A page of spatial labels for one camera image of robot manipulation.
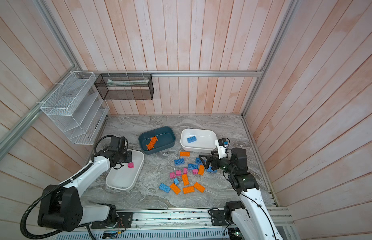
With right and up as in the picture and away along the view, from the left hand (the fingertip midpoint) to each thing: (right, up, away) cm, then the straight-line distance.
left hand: (128, 158), depth 88 cm
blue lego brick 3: (+22, -16, -4) cm, 28 cm away
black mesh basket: (-8, +48, +15) cm, 51 cm away
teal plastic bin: (+20, +13, +19) cm, 31 cm away
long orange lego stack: (+11, +7, +12) cm, 18 cm away
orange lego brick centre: (+35, -12, -1) cm, 37 cm away
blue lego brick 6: (+39, +11, +16) cm, 44 cm away
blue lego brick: (+31, -3, +5) cm, 31 cm away
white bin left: (-1, -11, -2) cm, 11 cm away
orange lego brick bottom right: (+42, -15, -4) cm, 45 cm away
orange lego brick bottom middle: (+36, -17, -4) cm, 40 cm away
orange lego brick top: (+34, +1, +10) cm, 36 cm away
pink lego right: (+40, -8, 0) cm, 41 cm away
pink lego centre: (+35, -7, 0) cm, 35 cm away
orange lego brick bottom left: (+29, -16, -4) cm, 33 cm away
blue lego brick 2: (+45, -1, -22) cm, 50 cm away
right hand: (+45, +5, -13) cm, 47 cm away
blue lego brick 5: (+39, -5, +2) cm, 40 cm away
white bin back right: (+49, +9, +16) cm, 52 cm away
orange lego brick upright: (+44, -7, +2) cm, 45 cm away
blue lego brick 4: (+43, -2, +6) cm, 43 cm away
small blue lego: (+29, -12, -4) cm, 32 cm away
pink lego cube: (+1, -4, +2) cm, 5 cm away
